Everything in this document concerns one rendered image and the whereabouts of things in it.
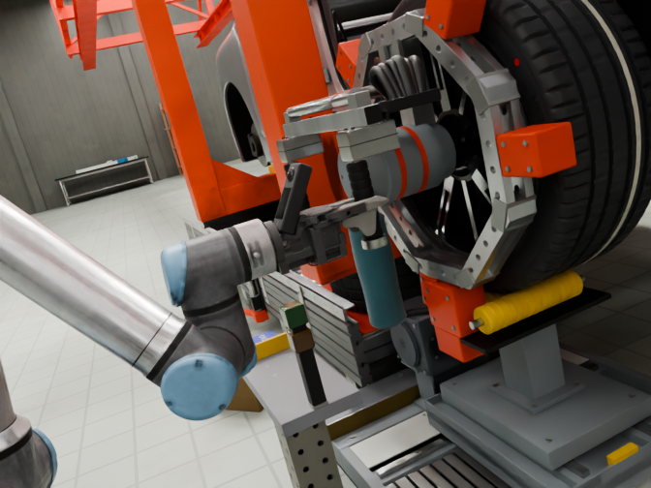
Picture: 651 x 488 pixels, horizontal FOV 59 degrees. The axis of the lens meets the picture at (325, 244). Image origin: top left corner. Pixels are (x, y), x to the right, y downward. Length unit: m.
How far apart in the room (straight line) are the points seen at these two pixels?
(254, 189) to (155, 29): 1.04
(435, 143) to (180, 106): 2.45
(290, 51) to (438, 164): 0.59
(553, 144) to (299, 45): 0.85
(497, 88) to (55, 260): 0.70
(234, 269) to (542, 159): 0.49
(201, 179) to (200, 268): 2.61
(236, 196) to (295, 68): 2.00
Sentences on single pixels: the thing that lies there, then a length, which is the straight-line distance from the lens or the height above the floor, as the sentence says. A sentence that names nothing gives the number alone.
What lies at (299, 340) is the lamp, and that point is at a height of 0.60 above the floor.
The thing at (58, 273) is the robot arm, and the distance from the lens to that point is 0.77.
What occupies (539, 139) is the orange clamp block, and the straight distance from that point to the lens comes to 0.92.
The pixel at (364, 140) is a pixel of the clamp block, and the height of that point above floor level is 0.93.
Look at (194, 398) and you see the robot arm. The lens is 0.76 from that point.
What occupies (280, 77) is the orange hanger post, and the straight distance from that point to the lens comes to 1.56.
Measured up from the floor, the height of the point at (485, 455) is 0.13.
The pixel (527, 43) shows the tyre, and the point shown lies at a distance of 1.03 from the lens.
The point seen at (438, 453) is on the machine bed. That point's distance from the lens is 1.62.
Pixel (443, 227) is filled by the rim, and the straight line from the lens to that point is 1.39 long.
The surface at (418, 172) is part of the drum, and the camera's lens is 1.14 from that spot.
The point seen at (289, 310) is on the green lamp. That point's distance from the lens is 1.06.
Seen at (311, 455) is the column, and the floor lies 0.24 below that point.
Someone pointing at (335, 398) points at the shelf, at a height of 0.45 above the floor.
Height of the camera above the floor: 0.99
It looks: 13 degrees down
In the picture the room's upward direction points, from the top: 14 degrees counter-clockwise
